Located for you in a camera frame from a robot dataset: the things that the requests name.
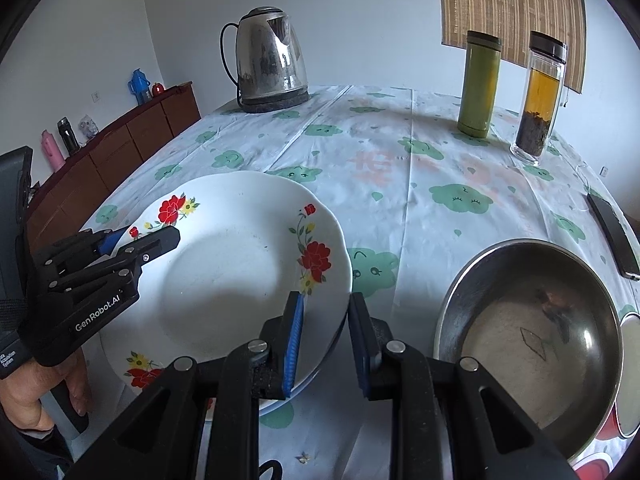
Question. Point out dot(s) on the pink thermos flask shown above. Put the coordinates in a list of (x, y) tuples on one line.
[(52, 152)]

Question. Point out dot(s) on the stainless steel electric kettle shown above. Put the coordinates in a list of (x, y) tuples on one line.
[(270, 55)]

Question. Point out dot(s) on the red plastic bowl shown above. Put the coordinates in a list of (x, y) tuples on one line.
[(607, 430)]

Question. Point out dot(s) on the black kettle base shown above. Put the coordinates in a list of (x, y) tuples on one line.
[(275, 102)]

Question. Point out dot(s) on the black bottle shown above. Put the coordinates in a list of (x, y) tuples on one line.
[(68, 137)]

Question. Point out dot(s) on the white enamel bowl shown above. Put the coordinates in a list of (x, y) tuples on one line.
[(631, 375)]

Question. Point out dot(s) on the red flower white plate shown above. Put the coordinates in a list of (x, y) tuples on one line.
[(225, 270)]

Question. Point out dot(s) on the person's left hand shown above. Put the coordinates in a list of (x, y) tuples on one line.
[(25, 400)]

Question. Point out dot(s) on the glass tea bottle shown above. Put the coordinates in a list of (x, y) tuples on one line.
[(537, 105)]

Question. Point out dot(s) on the small red ornament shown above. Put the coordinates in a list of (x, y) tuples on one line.
[(158, 89)]

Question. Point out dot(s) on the bamboo window blind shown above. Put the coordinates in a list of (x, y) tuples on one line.
[(510, 5)]

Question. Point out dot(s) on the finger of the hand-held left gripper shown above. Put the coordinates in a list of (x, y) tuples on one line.
[(75, 245), (155, 242)]

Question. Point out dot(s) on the blue water jug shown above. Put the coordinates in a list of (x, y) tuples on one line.
[(139, 87)]

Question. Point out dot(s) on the clear plastic bag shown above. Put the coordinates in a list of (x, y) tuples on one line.
[(89, 127)]

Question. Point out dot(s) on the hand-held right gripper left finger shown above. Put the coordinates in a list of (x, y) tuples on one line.
[(295, 340)]

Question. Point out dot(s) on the green thermos bottle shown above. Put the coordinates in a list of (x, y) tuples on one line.
[(479, 85)]

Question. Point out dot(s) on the brown wooden sideboard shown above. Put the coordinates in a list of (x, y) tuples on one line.
[(130, 135)]

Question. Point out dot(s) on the black smartphone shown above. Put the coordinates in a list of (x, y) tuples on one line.
[(615, 235)]

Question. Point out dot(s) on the stainless steel bowl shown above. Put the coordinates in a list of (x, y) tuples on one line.
[(530, 340)]

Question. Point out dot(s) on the green cloud print tablecloth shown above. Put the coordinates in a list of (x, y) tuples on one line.
[(390, 170)]

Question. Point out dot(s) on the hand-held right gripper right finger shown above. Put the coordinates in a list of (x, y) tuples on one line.
[(357, 345)]

